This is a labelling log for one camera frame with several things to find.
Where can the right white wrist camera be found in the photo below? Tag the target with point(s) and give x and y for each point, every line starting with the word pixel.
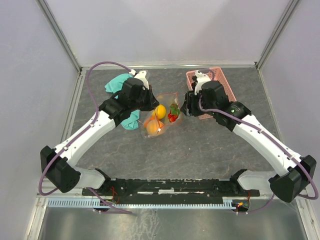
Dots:
pixel 202 77

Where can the pink plastic basket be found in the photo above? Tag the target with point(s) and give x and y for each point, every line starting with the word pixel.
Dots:
pixel 220 82

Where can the clear zip top bag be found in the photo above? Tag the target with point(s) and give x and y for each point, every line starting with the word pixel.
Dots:
pixel 165 99

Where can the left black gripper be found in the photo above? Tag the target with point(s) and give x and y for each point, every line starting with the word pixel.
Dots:
pixel 153 102

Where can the yellow lemon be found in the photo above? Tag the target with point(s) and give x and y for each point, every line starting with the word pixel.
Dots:
pixel 159 112

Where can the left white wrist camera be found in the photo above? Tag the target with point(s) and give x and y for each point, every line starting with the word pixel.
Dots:
pixel 142 75

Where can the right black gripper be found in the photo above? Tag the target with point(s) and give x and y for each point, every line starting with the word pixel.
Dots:
pixel 190 98

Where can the orange persimmon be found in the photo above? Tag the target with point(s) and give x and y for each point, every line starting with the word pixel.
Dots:
pixel 146 122

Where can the yellow orange peach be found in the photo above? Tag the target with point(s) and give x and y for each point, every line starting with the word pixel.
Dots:
pixel 155 128

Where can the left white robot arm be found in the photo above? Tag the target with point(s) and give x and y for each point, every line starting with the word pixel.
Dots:
pixel 59 164

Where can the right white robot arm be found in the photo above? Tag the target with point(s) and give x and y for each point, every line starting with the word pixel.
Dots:
pixel 293 173

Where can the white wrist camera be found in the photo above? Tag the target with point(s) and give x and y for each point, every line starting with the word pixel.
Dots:
pixel 142 75
pixel 202 77

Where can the light blue cable duct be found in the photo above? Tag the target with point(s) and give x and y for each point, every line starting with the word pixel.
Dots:
pixel 227 204

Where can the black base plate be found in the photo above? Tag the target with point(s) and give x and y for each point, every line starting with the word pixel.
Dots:
pixel 161 192

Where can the red strawberries with leaves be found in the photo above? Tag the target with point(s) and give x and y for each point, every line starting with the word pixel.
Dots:
pixel 174 112

